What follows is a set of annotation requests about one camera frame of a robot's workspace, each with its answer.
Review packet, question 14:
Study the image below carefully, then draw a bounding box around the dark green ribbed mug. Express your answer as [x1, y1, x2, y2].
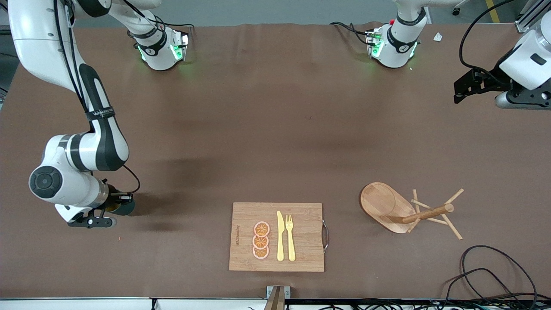
[105, 184, 136, 216]

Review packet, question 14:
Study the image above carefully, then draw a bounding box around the wooden mug tree stand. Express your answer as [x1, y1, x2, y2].
[360, 182, 464, 240]

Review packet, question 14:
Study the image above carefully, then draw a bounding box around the yellow plastic knife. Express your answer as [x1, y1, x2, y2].
[276, 211, 285, 262]

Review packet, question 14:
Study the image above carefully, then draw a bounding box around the yellow plastic fork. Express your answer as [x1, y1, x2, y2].
[285, 214, 297, 262]

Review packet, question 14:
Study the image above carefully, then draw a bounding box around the bamboo cutting board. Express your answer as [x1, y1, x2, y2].
[229, 202, 330, 273]

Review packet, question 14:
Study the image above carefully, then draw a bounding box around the black right arm wrist cable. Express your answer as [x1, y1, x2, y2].
[53, 0, 141, 198]

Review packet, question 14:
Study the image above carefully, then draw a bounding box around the aluminium frame post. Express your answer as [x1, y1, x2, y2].
[516, 0, 544, 33]

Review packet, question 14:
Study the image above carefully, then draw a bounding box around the black left arm base cable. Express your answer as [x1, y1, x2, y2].
[330, 22, 371, 46]

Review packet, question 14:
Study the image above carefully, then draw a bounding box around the black arm base cable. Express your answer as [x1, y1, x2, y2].
[330, 22, 371, 46]
[125, 0, 195, 43]

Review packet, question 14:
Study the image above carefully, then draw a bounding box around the looped black cable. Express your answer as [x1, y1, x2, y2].
[443, 268, 519, 310]
[460, 245, 539, 304]

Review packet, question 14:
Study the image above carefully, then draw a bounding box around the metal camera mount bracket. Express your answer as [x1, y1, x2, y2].
[265, 285, 291, 310]

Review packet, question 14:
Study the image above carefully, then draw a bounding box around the black right arm base cable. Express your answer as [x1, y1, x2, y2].
[125, 0, 195, 43]

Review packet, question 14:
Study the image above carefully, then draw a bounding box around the tangled black cable bundle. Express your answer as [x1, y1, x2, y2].
[248, 298, 551, 310]

